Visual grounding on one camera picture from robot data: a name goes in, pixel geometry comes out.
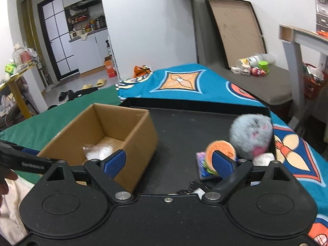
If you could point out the black slippers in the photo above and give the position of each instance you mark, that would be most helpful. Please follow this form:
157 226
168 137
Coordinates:
68 94

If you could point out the white kitchen cabinet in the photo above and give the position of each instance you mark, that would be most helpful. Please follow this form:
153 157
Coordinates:
90 53

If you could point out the red basket under desk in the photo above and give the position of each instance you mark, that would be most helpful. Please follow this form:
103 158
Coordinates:
314 81

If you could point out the orange bag on floor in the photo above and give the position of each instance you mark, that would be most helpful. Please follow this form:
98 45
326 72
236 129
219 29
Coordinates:
141 71

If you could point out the yellow side table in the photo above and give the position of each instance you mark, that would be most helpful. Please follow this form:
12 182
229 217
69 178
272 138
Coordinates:
12 84

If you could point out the green cloth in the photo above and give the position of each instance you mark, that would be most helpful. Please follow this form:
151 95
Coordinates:
34 133

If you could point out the blue patterned blanket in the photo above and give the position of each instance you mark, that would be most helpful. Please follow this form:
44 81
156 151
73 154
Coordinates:
197 82

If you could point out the clear plastic bubble bag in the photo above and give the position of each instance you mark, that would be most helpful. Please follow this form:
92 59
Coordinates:
101 151

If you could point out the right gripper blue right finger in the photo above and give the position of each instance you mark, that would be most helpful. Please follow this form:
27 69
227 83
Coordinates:
223 164

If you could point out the white desk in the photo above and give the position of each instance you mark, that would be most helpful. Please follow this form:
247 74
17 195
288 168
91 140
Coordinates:
292 40

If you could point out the white soft ball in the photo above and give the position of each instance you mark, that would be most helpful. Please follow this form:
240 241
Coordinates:
263 159

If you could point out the brown cardboard box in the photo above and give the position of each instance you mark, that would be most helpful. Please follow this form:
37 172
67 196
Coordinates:
129 129

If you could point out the black stitched fabric pouch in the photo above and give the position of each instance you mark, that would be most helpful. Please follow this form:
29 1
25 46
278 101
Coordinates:
195 187

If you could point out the orange burger plush toy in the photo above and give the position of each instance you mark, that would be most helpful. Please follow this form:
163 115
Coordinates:
221 145

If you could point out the black framed glass door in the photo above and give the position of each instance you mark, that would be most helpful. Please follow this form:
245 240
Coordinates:
56 36

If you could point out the large brown framed board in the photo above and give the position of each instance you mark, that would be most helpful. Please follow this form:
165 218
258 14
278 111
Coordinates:
238 29

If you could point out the green cup on bench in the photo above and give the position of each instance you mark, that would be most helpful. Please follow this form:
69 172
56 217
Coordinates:
264 66

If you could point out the grey drawer organizer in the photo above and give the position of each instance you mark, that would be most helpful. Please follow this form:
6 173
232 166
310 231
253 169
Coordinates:
321 15

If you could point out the grey round plush toy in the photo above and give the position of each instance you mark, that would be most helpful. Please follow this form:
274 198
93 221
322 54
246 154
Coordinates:
251 135

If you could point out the white cloth on lap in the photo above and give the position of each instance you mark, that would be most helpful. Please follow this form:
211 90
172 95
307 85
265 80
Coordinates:
12 228

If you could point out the purple tissue pack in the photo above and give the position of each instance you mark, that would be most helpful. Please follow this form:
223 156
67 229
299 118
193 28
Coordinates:
204 172

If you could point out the yellow slipper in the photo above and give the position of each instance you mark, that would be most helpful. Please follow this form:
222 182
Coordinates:
87 86
101 83

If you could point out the orange cardboard box on floor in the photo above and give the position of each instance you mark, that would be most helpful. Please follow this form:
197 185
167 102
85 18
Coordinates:
111 71

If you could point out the person's hand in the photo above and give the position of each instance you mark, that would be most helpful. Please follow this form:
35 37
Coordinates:
6 173

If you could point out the white jar on bench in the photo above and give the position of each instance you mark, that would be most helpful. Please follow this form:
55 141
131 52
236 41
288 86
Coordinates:
255 59

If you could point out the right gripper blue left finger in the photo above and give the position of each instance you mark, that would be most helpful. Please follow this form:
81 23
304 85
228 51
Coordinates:
113 164

